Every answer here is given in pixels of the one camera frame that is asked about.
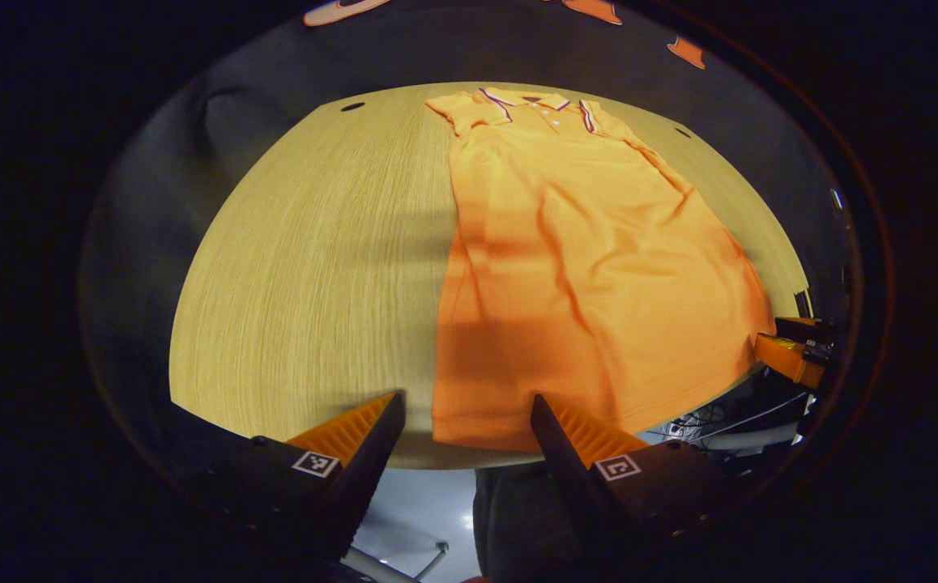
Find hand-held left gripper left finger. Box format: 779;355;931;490
177;390;407;568

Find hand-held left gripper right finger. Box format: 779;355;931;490
530;394;749;568

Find orange T-shirt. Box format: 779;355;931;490
424;87;778;453

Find person's dark trousers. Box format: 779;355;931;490
473;462;591;583

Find white metal tube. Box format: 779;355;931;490
339;541;450;583

